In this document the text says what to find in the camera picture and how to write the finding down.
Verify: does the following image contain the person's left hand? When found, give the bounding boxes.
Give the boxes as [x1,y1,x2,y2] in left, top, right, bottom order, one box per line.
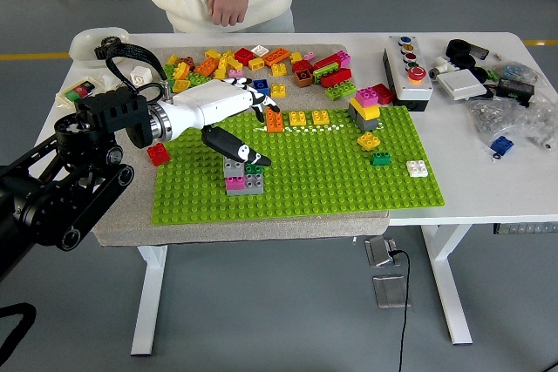
[208,0,254,27]

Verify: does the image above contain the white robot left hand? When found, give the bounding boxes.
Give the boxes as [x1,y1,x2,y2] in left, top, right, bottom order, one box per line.
[167,77,282,168]

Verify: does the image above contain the grey two-by-three brick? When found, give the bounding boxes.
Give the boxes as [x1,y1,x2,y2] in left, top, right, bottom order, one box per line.
[222,156,246,179]

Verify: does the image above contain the orange two-by-three brick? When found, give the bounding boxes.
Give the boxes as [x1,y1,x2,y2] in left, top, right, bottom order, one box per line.
[265,109,284,133]
[194,57,219,77]

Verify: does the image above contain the yellow long brick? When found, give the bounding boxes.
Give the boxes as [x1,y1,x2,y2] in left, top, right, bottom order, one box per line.
[215,54,231,81]

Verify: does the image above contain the red square brick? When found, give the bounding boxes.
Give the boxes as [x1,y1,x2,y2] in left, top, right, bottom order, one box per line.
[146,142,171,167]
[234,47,255,67]

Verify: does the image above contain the orange two-by-four brick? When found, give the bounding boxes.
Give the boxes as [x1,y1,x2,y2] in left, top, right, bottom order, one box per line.
[261,47,291,68]

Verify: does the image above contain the grey long brick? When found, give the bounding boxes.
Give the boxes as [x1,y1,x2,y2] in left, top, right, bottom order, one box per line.
[225,172,265,197]

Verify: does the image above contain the brown square brick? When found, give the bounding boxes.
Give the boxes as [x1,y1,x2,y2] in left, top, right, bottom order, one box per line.
[292,69,315,89]

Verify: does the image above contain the red long brick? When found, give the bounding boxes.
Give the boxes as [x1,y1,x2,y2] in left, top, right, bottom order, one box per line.
[312,52,344,71]

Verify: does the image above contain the red two-by-four brick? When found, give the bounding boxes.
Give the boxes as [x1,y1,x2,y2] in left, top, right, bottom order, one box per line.
[318,67,353,89]

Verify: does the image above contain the green studded baseplate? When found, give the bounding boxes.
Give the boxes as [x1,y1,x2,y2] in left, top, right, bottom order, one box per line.
[151,105,446,225]

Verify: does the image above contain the yellow wide brick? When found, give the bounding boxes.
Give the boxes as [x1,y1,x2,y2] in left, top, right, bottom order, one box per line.
[348,97,381,121]

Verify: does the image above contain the pink square brick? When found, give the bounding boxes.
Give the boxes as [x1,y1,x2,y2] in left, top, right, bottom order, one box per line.
[354,86,379,107]

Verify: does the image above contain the grey square brick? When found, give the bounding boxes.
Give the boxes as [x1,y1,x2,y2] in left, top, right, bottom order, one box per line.
[347,104,379,132]

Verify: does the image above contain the white square brick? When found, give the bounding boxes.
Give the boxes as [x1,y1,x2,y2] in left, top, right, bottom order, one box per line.
[405,159,430,179]

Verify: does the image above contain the white cube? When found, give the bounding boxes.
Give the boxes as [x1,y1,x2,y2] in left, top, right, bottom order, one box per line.
[129,65,152,88]

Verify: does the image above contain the black gear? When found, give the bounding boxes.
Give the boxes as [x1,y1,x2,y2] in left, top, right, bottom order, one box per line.
[93,36,127,59]

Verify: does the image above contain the grey-brown mat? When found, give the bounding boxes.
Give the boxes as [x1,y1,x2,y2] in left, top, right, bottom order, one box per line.
[94,44,391,247]

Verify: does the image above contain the white oval bowl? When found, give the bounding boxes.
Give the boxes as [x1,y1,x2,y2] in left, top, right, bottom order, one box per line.
[68,26,131,69]

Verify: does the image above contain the push-button control box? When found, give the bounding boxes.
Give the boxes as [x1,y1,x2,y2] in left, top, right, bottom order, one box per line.
[382,35,434,112]

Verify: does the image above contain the white table leg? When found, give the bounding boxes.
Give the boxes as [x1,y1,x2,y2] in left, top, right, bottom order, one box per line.
[130,244,169,356]
[420,223,474,346]

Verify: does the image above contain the white pipe connector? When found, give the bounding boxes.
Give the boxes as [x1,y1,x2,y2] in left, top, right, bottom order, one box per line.
[428,56,459,81]

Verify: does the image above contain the metal floor socket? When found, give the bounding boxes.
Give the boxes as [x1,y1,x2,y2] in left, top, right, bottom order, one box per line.
[364,235,398,267]
[372,274,411,309]

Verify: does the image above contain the clear bag blue parts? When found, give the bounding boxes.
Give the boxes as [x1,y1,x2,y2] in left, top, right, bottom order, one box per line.
[492,61,538,85]

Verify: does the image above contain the black power adapter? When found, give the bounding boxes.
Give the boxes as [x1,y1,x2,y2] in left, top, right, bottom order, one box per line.
[496,78,535,107]

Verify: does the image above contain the clear bag of screws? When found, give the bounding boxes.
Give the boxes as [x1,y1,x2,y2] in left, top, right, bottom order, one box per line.
[466,95,558,152]

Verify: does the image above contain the table height control panel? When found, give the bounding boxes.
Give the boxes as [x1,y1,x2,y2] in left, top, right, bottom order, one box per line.
[493,222,558,235]

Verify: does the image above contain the green red switch box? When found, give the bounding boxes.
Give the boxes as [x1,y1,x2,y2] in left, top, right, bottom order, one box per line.
[55,76,99,110]

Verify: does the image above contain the white wall switch panel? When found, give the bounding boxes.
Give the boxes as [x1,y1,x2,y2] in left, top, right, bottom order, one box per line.
[435,69,488,102]

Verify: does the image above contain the black power cord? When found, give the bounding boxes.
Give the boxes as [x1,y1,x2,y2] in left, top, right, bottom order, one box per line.
[387,249,412,372]

